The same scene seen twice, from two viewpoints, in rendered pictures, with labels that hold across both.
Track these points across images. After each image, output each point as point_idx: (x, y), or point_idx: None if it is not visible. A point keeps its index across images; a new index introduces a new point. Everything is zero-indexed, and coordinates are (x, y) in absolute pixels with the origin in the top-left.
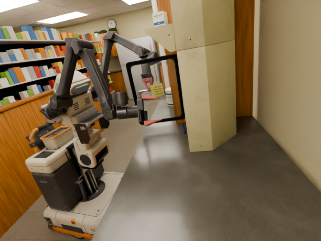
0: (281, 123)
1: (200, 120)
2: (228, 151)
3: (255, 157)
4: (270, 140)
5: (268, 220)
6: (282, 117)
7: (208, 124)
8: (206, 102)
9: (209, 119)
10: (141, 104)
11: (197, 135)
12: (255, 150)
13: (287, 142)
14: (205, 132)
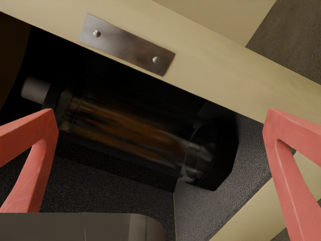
0: (210, 27)
1: (227, 49)
2: (315, 57)
3: (312, 2)
4: (250, 44)
5: None
6: (199, 20)
7: (239, 46)
8: (155, 5)
9: (222, 36)
10: (25, 231)
11: (294, 87)
12: (289, 25)
13: (252, 14)
14: (274, 68)
